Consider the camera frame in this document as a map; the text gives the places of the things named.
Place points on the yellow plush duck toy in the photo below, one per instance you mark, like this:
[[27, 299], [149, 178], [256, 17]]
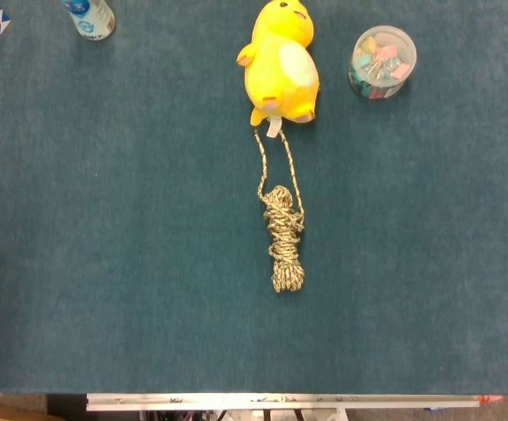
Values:
[[275, 66]]

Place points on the orange tipped tool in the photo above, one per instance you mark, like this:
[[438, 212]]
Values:
[[490, 399]]

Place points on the clear tub of binder clips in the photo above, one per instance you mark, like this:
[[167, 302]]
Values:
[[381, 61]]

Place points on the teal felt table cloth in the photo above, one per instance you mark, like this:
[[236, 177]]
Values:
[[148, 219]]

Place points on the aluminium frame rail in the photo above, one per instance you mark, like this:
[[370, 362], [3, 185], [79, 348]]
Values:
[[280, 400]]

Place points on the white blue labelled bottle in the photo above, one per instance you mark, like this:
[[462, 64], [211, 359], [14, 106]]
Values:
[[90, 17]]

